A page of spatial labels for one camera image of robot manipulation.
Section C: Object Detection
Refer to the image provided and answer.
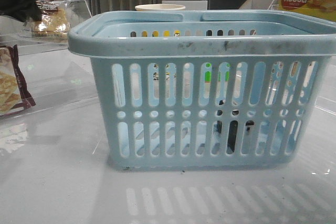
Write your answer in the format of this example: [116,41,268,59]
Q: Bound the yellow paper snack cup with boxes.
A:
[135,4,186,11]

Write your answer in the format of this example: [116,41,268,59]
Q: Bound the brown wafer snack bag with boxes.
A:
[1,45,36,117]

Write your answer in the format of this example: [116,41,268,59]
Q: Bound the clear acrylic display shelf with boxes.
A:
[1,16,97,162]
[267,0,336,114]

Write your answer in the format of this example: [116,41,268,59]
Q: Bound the packaged bread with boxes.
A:
[22,0,70,40]

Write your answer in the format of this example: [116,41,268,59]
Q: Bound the black white tissue pack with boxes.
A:
[214,99,255,155]

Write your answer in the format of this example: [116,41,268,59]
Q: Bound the clear acrylic left display shelf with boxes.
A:
[1,16,97,162]

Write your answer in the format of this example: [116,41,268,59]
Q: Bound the green yellow box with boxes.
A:
[204,62,230,82]

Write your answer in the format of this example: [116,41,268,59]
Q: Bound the clear acrylic right display shelf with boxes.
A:
[267,0,336,114]

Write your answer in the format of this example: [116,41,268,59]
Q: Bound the light blue plastic basket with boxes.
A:
[68,10,335,169]

